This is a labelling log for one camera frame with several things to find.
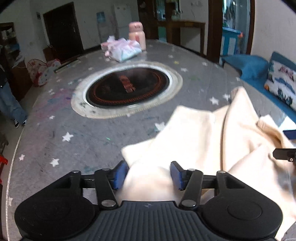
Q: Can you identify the cream sweatshirt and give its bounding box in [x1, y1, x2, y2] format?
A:
[118, 87, 295, 240]

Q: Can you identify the pink cartoon folding item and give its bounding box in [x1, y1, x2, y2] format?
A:
[27, 59, 61, 87]

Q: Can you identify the butterfly print pillow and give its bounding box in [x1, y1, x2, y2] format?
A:
[264, 60, 295, 109]

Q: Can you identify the grey star tablecloth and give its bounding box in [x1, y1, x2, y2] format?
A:
[3, 40, 286, 240]

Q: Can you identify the blue sofa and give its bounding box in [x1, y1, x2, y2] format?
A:
[221, 54, 295, 121]

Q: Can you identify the round black induction cooktop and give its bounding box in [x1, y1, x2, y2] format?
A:
[71, 61, 183, 119]

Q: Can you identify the blue white cabinet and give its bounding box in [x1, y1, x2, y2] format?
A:
[220, 27, 242, 56]

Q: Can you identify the red plastic stool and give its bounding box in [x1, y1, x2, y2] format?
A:
[0, 154, 9, 185]

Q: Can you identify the black flat bar on table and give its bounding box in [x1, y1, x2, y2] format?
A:
[54, 59, 81, 73]

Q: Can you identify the pink tissue pack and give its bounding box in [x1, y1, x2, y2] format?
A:
[100, 36, 142, 63]

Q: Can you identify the person in jeans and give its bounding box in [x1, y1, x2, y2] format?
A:
[0, 44, 29, 129]

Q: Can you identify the pink thermos bottle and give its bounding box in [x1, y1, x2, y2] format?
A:
[128, 22, 147, 51]

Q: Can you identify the water dispenser with blue bottle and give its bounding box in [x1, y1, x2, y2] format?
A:
[96, 11, 109, 43]

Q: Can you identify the dark wooden side table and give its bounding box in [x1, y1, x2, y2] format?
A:
[157, 20, 205, 57]

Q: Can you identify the dark wooden door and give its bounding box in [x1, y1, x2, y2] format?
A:
[43, 2, 84, 62]

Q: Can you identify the white refrigerator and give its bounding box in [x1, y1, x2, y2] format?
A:
[113, 4, 132, 39]

